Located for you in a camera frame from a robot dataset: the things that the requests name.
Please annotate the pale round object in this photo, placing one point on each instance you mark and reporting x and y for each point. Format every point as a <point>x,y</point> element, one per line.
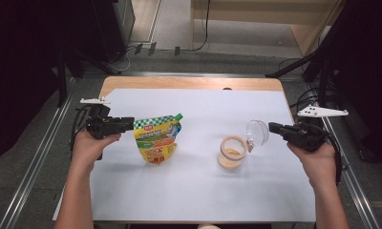
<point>208,226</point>

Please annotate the black cabinet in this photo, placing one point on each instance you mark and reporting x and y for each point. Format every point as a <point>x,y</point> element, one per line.
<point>116,25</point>

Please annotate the person's left hand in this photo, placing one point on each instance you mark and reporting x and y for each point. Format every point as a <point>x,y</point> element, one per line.
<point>85,149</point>

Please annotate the black metal stand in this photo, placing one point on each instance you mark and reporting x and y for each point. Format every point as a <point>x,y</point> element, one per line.
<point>322,63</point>
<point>62,79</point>

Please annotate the yellow seasoning pouch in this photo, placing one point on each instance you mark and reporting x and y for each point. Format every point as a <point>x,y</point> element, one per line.
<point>157,140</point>

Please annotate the white cloth mat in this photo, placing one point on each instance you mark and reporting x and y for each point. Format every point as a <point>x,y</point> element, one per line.
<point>195,191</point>

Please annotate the person's right hand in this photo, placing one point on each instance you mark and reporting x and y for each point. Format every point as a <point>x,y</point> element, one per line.
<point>319,165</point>

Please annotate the wooden table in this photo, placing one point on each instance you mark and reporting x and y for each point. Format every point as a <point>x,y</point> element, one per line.
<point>179,82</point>

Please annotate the light wooden cabinet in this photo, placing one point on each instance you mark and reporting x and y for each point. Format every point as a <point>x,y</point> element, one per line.
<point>259,12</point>

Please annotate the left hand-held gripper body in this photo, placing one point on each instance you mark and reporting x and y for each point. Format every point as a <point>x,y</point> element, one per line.
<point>101,125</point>

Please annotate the metal floor rail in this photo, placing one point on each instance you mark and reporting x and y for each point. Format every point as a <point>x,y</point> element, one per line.
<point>36,159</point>
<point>354,191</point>
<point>179,74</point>

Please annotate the dark curtain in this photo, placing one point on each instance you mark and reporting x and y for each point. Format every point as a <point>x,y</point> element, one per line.
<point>370,79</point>
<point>20,79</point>

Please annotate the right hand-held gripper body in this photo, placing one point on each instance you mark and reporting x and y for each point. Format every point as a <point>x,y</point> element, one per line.
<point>305,136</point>

